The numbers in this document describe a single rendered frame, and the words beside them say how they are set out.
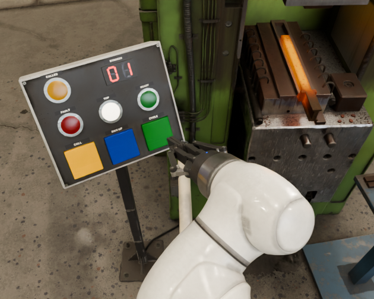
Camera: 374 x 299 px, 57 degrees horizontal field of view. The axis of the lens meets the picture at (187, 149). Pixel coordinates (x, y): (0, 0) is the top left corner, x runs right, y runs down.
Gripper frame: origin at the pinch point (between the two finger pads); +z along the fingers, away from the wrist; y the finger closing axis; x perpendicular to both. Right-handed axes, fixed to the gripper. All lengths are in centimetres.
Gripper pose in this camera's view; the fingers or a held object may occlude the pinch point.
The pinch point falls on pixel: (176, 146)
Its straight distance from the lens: 80.1
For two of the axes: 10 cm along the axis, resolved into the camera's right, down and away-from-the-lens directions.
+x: -2.3, -9.0, -3.7
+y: 8.9, -3.5, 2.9
